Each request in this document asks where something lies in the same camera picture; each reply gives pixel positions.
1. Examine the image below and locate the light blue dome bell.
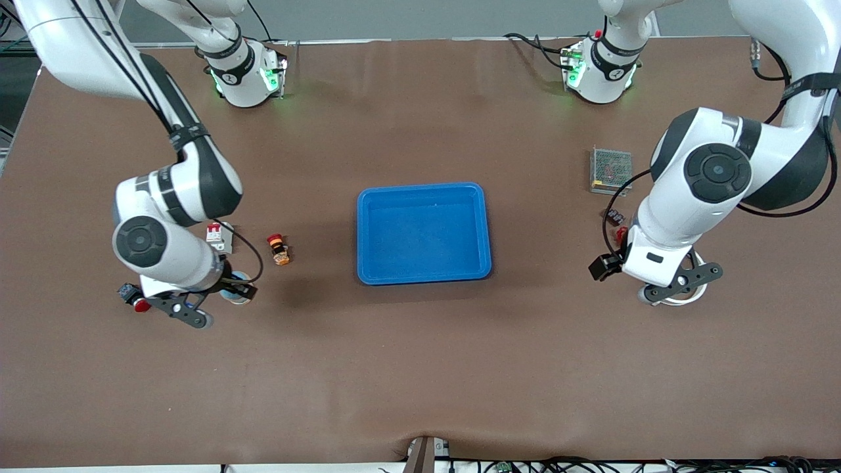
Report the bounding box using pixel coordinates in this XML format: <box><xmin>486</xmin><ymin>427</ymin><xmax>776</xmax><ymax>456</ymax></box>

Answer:
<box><xmin>220</xmin><ymin>271</ymin><xmax>254</xmax><ymax>305</ymax></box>

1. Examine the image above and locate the metal mesh power supply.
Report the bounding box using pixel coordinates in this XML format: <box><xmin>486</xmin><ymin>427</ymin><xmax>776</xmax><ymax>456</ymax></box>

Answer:
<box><xmin>590</xmin><ymin>146</ymin><xmax>633</xmax><ymax>196</ymax></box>

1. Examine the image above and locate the red mushroom emergency stop button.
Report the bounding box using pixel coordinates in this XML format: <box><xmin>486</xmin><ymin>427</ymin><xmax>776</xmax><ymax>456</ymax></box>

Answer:
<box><xmin>118</xmin><ymin>283</ymin><xmax>152</xmax><ymax>313</ymax></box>

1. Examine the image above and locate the blue plastic tray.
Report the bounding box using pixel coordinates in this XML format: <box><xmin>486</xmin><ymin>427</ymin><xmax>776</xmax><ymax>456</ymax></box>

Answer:
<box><xmin>357</xmin><ymin>183</ymin><xmax>493</xmax><ymax>286</ymax></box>

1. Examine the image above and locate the brown table cover sheet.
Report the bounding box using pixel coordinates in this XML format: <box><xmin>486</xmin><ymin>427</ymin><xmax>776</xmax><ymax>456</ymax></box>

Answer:
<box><xmin>0</xmin><ymin>36</ymin><xmax>841</xmax><ymax>469</ymax></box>

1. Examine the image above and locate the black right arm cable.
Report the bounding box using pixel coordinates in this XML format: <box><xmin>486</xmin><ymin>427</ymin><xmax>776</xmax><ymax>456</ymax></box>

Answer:
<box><xmin>69</xmin><ymin>0</ymin><xmax>265</xmax><ymax>288</ymax></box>

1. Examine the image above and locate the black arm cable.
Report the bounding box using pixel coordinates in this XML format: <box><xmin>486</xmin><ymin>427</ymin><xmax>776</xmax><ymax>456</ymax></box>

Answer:
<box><xmin>601</xmin><ymin>36</ymin><xmax>840</xmax><ymax>258</ymax></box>
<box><xmin>69</xmin><ymin>0</ymin><xmax>265</xmax><ymax>288</ymax></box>

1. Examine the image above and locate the white circuit breaker red switch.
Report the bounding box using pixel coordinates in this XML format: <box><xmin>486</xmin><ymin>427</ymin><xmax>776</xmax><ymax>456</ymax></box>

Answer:
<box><xmin>206</xmin><ymin>222</ymin><xmax>235</xmax><ymax>254</ymax></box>

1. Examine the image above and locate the white curved plastic bracket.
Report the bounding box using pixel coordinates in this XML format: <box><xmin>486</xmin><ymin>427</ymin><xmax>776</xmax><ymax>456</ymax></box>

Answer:
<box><xmin>650</xmin><ymin>250</ymin><xmax>710</xmax><ymax>308</ymax></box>

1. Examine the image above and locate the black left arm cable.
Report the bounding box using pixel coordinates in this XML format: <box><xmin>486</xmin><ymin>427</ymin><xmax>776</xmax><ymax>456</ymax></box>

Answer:
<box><xmin>601</xmin><ymin>36</ymin><xmax>840</xmax><ymax>258</ymax></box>

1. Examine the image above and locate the black left base cable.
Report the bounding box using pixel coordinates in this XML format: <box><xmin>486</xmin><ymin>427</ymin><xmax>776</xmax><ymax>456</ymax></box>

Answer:
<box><xmin>503</xmin><ymin>32</ymin><xmax>574</xmax><ymax>70</ymax></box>

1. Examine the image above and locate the black base cable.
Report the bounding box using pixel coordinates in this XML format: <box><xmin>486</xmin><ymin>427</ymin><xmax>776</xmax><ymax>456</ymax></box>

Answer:
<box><xmin>503</xmin><ymin>32</ymin><xmax>574</xmax><ymax>70</ymax></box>
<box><xmin>246</xmin><ymin>0</ymin><xmax>290</xmax><ymax>48</ymax></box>

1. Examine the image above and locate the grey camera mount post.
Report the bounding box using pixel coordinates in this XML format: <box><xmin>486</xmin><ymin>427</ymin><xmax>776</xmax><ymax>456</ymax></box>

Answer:
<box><xmin>402</xmin><ymin>435</ymin><xmax>451</xmax><ymax>473</ymax></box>

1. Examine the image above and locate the black right base cable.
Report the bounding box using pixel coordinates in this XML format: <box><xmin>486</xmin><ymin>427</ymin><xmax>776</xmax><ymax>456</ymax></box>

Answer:
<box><xmin>246</xmin><ymin>0</ymin><xmax>290</xmax><ymax>48</ymax></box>

